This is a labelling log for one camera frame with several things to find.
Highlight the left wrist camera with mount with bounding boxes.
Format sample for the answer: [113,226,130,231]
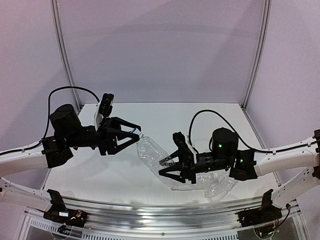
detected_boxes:
[93,93,115,130]

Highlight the aluminium left corner post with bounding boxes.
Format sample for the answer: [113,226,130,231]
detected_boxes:
[50,0,83,111]

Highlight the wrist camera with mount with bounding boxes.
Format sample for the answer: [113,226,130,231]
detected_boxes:
[170,132,197,164]
[93,93,115,130]

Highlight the aluminium front rail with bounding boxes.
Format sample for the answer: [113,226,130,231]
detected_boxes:
[24,193,301,240]

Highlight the clear plastic bottle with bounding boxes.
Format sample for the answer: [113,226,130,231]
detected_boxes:
[136,133,195,191]
[169,172,216,191]
[204,174,239,203]

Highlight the black camera cable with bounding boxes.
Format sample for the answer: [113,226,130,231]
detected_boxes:
[187,109,262,152]
[0,86,102,153]

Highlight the black left camera cable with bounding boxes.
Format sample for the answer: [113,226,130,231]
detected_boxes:
[0,86,102,153]

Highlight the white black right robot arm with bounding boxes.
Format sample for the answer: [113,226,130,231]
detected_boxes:
[158,127,320,208]

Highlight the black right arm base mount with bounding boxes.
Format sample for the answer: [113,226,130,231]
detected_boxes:
[237,189,292,230]

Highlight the clear plastic bottle uncapped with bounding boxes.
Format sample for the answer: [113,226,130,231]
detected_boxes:
[204,174,239,203]

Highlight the black right camera cable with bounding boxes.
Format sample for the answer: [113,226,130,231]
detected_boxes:
[187,109,262,152]

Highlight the white blue bottle cap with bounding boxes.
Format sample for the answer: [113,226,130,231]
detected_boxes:
[130,128,140,135]

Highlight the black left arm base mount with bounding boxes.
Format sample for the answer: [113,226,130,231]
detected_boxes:
[43,189,88,235]

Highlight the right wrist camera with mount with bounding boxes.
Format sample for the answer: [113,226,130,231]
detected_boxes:
[170,132,197,164]

